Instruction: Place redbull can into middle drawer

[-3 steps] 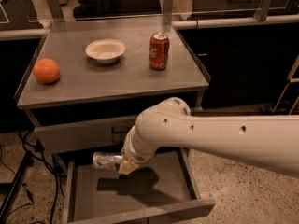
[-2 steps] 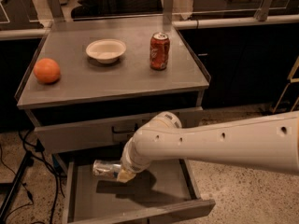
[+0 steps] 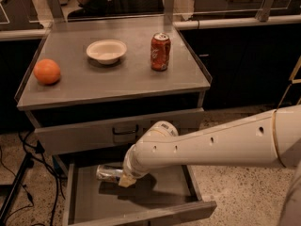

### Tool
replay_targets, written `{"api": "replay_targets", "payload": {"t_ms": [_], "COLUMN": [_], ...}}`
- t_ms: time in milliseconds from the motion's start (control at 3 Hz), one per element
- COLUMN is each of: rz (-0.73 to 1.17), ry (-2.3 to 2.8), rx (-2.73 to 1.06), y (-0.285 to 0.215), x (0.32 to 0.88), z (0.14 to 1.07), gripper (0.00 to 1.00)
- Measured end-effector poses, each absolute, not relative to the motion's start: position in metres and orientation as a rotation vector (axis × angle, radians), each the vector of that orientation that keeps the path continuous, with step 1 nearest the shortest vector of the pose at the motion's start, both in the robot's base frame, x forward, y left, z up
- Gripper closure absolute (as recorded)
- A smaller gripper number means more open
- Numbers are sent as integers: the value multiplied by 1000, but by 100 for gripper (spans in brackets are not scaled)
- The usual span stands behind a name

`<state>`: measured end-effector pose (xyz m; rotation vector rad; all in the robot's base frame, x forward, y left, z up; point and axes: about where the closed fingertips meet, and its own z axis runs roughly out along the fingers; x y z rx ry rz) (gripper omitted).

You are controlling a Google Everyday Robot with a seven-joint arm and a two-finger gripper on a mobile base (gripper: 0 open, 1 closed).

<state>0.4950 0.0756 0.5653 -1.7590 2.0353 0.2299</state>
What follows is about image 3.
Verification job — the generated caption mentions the red soda can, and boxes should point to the red soda can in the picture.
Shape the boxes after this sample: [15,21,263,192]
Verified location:
[150,33,171,72]

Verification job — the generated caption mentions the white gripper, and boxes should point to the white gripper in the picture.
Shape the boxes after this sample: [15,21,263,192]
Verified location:
[119,144,150,187]

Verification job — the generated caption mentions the open middle drawer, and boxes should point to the open middle drawer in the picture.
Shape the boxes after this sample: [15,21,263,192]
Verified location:
[61,146,217,226]

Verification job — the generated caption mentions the orange fruit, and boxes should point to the orange fruit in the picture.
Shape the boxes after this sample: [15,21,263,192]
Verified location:
[33,59,61,85]

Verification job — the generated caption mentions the white paper bowl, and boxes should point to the white paper bowl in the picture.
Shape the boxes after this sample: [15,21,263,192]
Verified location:
[87,40,127,65]

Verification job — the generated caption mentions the black floor cables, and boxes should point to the black floor cables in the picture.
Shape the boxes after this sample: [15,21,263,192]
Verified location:
[0,131,68,226]

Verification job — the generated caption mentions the silver blue redbull can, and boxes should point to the silver blue redbull can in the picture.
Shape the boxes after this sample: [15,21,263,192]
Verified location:
[96,165,122,184]

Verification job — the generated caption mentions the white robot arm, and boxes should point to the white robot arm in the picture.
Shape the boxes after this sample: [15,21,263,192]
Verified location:
[120,105,301,226]

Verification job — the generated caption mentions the grey metal drawer cabinet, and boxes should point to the grey metal drawer cabinet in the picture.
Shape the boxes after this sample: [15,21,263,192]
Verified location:
[13,15,213,226]

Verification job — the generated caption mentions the black tripod leg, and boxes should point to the black tripod leg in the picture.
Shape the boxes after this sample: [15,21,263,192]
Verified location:
[0,153,33,226]

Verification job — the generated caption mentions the closed upper drawer with handle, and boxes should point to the closed upper drawer with handle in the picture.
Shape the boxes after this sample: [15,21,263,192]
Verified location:
[35,108,203,154]

